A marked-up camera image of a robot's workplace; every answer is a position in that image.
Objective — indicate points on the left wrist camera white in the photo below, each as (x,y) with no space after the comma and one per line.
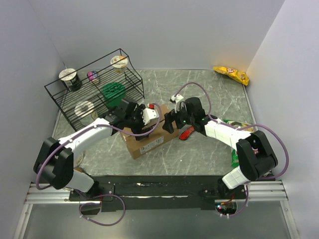
(150,115)

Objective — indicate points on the yellow lays chips bag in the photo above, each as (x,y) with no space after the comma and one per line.
(238,76)

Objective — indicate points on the brown cardboard express box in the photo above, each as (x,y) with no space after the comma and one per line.
(155,139)

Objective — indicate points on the black wire rack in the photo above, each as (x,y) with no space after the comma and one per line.
(67,100)

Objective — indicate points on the dark labelled yogurt cup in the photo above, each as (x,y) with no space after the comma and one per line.
(71,79)

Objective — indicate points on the green lidded jar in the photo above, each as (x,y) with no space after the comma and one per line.
(113,94)

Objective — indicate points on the small purple yogurt cup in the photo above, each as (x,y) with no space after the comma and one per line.
(93,77)

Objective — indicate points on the red black utility knife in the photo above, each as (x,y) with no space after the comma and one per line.
(186,134)

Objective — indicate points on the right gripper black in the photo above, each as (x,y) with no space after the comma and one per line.
(171,117)

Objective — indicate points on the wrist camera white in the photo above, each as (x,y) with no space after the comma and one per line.
(177,100)
(150,115)

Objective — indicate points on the yogurt cup peach label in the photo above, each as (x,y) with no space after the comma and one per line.
(119,63)

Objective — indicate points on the white chobani yogurt cup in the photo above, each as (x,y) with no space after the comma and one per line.
(79,160)

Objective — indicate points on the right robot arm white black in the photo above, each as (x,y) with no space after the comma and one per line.
(255,154)

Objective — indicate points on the green cassava chips bag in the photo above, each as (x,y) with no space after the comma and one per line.
(235,138)

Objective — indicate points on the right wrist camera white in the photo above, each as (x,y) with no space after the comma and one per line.
(177,100)

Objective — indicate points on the orange labelled tin can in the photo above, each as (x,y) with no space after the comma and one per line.
(79,169)

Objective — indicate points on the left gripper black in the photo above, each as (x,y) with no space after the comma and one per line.
(138,111)

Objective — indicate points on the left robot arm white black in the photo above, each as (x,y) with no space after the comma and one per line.
(55,162)

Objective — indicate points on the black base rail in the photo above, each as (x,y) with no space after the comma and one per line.
(117,192)

